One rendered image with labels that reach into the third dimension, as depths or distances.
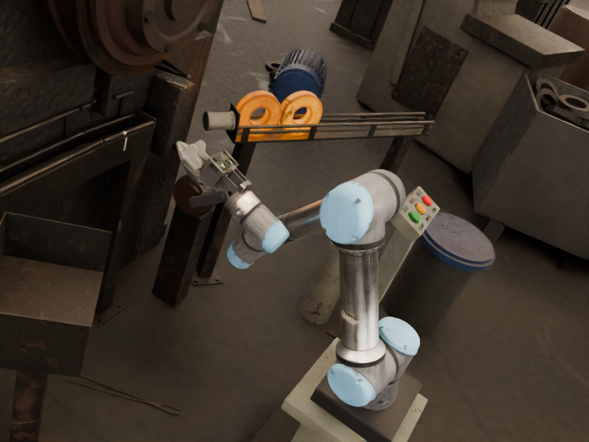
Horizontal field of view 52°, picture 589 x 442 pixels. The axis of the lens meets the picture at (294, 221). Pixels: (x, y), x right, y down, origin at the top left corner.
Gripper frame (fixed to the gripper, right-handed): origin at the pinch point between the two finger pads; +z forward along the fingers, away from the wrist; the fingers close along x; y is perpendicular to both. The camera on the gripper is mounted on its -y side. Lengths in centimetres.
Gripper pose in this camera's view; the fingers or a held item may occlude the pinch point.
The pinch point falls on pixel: (180, 147)
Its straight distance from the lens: 155.5
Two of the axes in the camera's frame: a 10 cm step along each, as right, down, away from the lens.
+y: 5.6, -5.8, -5.9
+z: -6.9, -7.2, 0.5
